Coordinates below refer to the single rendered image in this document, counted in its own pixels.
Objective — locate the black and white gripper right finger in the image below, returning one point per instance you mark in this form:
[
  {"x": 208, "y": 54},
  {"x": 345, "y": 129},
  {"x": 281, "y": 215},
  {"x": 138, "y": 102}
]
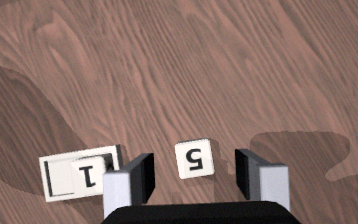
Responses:
[{"x": 260, "y": 180}]

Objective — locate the white and grey cube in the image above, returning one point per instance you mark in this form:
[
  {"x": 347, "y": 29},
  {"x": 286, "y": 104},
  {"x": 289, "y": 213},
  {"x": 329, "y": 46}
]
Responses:
[
  {"x": 87, "y": 173},
  {"x": 194, "y": 158}
]

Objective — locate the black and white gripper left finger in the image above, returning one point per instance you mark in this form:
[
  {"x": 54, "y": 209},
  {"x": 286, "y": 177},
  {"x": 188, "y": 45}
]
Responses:
[{"x": 131, "y": 185}]

